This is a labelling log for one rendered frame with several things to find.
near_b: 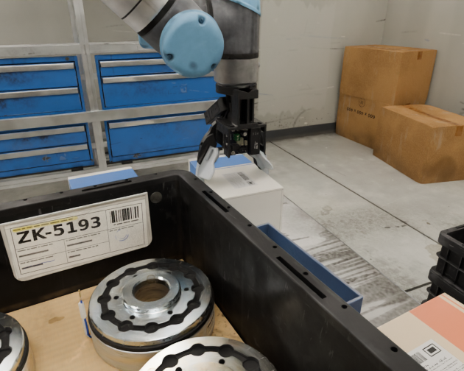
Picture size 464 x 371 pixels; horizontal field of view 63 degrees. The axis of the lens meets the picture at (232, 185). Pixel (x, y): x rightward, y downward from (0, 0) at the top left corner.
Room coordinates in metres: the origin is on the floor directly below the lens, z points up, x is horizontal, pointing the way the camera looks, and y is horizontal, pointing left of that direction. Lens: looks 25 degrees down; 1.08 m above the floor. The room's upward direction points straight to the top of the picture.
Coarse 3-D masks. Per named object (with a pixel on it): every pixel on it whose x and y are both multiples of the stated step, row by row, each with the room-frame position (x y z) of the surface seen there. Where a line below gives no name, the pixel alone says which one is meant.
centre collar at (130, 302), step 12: (144, 276) 0.27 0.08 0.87; (156, 276) 0.27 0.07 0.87; (168, 276) 0.27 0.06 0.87; (132, 288) 0.25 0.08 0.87; (168, 288) 0.26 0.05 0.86; (180, 288) 0.26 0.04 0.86; (132, 300) 0.24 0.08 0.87; (156, 300) 0.24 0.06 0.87; (168, 300) 0.24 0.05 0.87; (144, 312) 0.23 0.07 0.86; (156, 312) 0.23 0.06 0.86
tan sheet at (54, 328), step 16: (48, 304) 0.27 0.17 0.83; (64, 304) 0.27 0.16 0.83; (32, 320) 0.25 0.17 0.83; (48, 320) 0.25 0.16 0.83; (64, 320) 0.25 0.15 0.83; (80, 320) 0.25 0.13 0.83; (224, 320) 0.25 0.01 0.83; (32, 336) 0.23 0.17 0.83; (48, 336) 0.23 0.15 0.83; (64, 336) 0.23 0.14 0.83; (80, 336) 0.23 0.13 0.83; (224, 336) 0.23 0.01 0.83; (32, 352) 0.22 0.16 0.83; (48, 352) 0.22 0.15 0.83; (64, 352) 0.22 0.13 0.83; (80, 352) 0.22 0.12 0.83; (48, 368) 0.20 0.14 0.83; (64, 368) 0.20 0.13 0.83; (80, 368) 0.20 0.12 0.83; (96, 368) 0.20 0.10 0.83; (112, 368) 0.20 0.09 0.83
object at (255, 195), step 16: (192, 160) 0.75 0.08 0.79; (224, 160) 0.75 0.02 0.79; (240, 160) 0.75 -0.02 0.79; (224, 176) 0.66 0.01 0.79; (240, 176) 0.66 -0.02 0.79; (256, 176) 0.66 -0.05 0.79; (224, 192) 0.59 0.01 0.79; (240, 192) 0.59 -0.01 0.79; (256, 192) 0.59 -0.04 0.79; (272, 192) 0.60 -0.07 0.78; (240, 208) 0.58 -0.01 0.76; (256, 208) 0.59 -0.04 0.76; (272, 208) 0.60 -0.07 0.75; (256, 224) 0.59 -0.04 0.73; (272, 224) 0.61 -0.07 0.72
